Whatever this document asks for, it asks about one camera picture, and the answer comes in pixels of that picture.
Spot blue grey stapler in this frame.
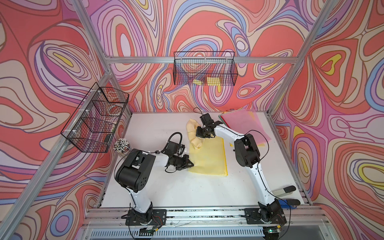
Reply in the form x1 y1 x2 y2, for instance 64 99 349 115
272 185 301 209

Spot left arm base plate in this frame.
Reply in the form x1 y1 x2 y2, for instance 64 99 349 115
122 209 167 227

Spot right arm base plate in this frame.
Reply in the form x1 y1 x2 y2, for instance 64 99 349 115
243 208 287 226

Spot yellow sticky notes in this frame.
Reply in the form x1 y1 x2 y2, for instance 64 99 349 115
192 77 222 87

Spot black wire basket back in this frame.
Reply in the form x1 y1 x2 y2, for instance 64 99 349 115
173 50 239 87

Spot black wire basket left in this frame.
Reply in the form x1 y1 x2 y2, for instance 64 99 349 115
61 83 129 153

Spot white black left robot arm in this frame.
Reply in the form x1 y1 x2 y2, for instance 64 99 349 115
115 142 194 214

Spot clear mesh document bag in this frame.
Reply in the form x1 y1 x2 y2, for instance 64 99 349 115
219 112 231 128

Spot pale yellow document bag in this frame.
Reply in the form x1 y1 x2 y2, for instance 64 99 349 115
189 137 228 176

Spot yellow microfiber cloth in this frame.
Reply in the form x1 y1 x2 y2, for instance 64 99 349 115
186 119 203 150

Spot black wire basket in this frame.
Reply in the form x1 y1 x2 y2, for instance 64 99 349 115
173 50 239 87
61 83 129 153

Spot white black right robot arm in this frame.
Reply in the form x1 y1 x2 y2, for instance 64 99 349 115
196 114 287 225

